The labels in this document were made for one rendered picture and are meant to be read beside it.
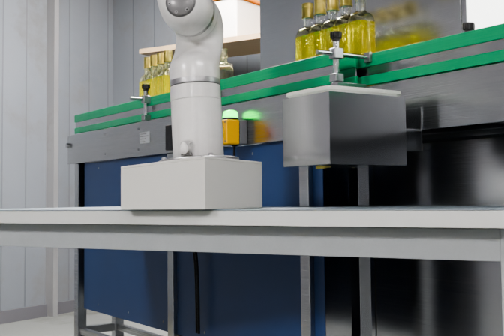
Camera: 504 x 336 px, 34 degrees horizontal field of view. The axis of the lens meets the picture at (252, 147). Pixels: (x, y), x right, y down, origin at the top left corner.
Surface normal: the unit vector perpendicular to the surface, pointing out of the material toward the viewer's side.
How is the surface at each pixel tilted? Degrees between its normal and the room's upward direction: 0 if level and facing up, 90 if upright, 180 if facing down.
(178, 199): 90
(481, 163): 90
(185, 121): 88
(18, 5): 90
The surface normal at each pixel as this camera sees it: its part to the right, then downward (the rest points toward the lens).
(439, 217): -0.53, -0.05
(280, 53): -0.84, -0.03
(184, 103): -0.33, -0.09
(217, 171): 0.85, -0.04
